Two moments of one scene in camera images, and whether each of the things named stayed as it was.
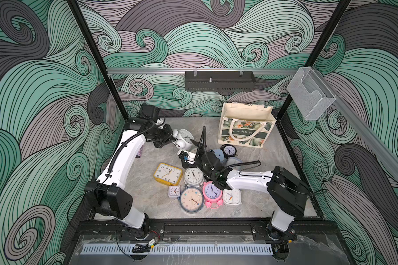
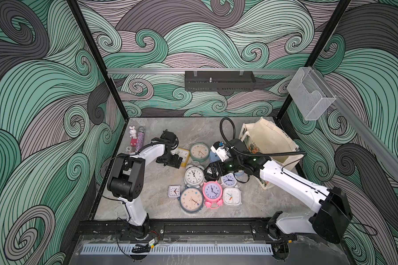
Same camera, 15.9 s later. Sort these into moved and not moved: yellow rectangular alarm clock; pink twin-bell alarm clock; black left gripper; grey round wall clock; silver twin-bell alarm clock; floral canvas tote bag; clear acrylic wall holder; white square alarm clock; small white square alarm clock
Moved: floral canvas tote bag; black left gripper; yellow rectangular alarm clock
Not moved: grey round wall clock; silver twin-bell alarm clock; pink twin-bell alarm clock; clear acrylic wall holder; white square alarm clock; small white square alarm clock
